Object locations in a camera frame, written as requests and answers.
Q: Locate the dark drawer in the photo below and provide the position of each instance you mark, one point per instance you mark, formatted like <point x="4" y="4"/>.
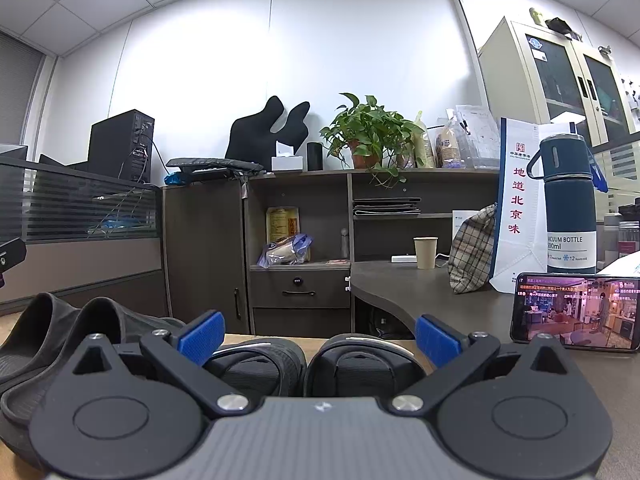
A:
<point x="300" y="290"/>

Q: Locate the brown paper cup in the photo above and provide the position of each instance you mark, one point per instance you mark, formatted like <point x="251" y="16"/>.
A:
<point x="425" y="254"/>

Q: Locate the yellow snack bag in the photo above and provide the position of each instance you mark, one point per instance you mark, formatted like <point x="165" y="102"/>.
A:
<point x="425" y="145"/>

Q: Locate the black item on cabinet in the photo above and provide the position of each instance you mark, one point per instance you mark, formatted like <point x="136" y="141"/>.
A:
<point x="562" y="26"/>

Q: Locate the black bag under desk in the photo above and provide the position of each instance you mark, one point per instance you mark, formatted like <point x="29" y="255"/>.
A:
<point x="392" y="325"/>

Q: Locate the plastic bag with cups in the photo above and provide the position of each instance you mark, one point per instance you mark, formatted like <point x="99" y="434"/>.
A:
<point x="285" y="255"/>

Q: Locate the beige metal filing cabinet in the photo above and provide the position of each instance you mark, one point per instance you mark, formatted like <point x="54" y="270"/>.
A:
<point x="510" y="75"/>

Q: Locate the dark wooden shelf unit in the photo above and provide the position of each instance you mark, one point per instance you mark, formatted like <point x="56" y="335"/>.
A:
<point x="205" y="260"/>

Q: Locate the blue plastic wrap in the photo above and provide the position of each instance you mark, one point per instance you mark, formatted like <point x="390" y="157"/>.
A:
<point x="175" y="178"/>

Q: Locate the white power strip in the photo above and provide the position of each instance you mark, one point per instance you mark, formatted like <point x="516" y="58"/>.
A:
<point x="403" y="259"/>

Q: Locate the clear bag of paper cups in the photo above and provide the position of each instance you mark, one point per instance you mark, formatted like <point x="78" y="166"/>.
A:
<point x="447" y="145"/>

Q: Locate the dark grey slide slipper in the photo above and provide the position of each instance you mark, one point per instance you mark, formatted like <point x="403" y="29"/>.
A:
<point x="30" y="330"/>
<point x="100" y="317"/>

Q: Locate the striped glass partition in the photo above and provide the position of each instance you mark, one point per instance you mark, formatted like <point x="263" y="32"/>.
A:
<point x="75" y="205"/>

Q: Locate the black computer tower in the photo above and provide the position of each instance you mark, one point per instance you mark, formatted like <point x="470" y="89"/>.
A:
<point x="112" y="145"/>

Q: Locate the clear jar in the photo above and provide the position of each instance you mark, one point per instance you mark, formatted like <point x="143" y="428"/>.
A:
<point x="629" y="240"/>

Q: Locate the green potted plant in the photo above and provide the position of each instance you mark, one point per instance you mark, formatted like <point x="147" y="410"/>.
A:
<point x="370" y="125"/>

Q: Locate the stack of black folders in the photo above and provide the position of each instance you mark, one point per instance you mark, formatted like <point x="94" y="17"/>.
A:
<point x="387" y="207"/>

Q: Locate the white paper bag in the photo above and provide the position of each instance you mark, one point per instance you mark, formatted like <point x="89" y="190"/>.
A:
<point x="517" y="260"/>

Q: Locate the white blue printed bag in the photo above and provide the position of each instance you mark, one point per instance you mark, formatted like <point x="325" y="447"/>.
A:
<point x="625" y="266"/>

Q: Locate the yellow box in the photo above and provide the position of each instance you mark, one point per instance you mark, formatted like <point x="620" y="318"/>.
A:
<point x="282" y="225"/>

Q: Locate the black keyboard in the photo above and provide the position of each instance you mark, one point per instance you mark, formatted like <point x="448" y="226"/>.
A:
<point x="215" y="162"/>

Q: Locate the black cylinder speaker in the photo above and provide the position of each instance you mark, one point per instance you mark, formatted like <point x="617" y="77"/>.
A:
<point x="314" y="157"/>

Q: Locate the smartphone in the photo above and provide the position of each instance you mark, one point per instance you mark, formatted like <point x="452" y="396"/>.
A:
<point x="575" y="315"/>

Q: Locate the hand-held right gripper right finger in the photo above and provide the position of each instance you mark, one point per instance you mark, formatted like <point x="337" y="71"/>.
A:
<point x="440" y="342"/>

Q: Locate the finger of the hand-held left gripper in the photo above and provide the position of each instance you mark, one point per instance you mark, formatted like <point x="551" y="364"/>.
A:
<point x="12" y="255"/>

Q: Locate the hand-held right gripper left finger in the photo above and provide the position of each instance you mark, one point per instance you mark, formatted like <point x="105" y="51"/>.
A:
<point x="200" y="335"/>

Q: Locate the small grey bottle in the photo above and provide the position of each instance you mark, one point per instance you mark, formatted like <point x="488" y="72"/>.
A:
<point x="344" y="245"/>

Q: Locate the clear plastic document bag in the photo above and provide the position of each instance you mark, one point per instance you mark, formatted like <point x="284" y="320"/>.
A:
<point x="480" y="135"/>

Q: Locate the blue vacuum bottle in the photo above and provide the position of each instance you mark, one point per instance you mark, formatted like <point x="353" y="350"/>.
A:
<point x="570" y="195"/>

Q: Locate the plaid cloth bag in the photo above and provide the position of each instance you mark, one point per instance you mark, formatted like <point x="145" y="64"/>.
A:
<point x="472" y="255"/>

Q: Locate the white tissue box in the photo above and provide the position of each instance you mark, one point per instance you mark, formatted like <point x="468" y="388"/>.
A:
<point x="287" y="162"/>

